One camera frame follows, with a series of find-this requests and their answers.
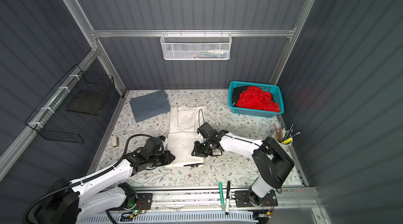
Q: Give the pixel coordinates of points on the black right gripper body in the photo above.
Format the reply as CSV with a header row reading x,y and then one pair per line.
x,y
203,149

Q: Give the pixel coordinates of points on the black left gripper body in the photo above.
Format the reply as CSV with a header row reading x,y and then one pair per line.
x,y
161,159

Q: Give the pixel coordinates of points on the white t-shirt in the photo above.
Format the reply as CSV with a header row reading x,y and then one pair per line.
x,y
184,122

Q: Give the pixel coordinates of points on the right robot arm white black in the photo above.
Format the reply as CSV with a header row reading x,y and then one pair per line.
x,y
273,163

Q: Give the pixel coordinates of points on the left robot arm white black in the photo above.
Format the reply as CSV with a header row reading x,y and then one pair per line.
x,y
70,202

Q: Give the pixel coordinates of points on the small beige eraser block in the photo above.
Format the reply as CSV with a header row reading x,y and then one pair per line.
x,y
114,141

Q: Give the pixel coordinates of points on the folded grey-blue t-shirt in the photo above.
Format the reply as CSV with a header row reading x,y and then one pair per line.
x,y
150,105

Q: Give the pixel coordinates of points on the green marker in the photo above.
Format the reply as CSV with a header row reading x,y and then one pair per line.
x,y
221,193

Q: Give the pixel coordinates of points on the black t-shirt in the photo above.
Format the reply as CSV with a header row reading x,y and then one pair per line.
x,y
236,94

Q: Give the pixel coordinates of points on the red t-shirt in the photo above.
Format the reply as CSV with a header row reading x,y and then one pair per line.
x,y
258,99

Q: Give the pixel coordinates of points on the black marker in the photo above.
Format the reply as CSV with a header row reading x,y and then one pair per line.
x,y
227,202

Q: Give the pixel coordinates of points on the teal plastic basket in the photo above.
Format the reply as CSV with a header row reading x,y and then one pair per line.
x,y
273,89

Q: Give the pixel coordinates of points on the white pen cup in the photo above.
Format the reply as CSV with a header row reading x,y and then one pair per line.
x,y
284,137

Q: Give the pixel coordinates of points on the white bottle in mesh basket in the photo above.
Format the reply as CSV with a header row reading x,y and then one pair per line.
x,y
221,53

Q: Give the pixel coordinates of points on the black wire wall basket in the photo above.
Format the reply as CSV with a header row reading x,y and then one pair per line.
x,y
71,112

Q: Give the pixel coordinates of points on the white wire mesh basket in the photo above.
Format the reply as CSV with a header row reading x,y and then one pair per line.
x,y
184,48

